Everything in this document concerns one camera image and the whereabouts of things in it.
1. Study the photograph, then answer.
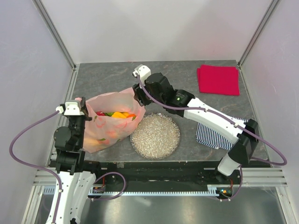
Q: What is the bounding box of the orange tangerine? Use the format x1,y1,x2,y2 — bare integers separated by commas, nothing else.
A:
127,114,136,118

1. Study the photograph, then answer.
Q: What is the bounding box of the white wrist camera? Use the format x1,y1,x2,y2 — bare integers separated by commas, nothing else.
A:
132,64,151,84
56,100,84,116

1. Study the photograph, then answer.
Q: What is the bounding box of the blue white striped cloth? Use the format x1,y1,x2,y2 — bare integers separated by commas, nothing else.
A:
196,114,248,151

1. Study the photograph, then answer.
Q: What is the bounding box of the pink plastic bag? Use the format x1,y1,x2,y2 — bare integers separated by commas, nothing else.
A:
83,88,145,153

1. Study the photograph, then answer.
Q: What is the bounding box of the red dragon fruit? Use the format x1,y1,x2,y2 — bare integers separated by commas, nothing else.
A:
96,111,106,116

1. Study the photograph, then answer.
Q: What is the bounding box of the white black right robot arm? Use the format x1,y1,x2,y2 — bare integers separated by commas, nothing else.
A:
133,71,259,184

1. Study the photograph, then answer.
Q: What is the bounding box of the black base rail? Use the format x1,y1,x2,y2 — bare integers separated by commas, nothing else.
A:
79,160,243,193

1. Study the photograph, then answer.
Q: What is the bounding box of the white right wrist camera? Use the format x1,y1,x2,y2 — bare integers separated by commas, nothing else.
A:
132,64,151,84

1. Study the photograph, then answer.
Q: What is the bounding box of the red cloth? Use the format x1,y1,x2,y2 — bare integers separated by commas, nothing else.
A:
197,64,240,96

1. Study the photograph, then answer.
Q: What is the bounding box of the round speckled plate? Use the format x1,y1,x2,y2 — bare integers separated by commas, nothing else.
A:
130,113,181,160

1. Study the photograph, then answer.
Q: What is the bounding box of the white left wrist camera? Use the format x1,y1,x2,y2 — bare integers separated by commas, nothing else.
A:
56,100,84,116

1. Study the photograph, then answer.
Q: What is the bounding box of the grey slotted cable duct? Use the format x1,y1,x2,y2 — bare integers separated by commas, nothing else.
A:
43,184,220,196

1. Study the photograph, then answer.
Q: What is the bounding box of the yellow bell pepper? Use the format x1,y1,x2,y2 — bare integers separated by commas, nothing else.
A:
111,112,129,119

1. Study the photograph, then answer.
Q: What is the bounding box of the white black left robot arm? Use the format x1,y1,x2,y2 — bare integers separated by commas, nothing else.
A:
46,98,103,224

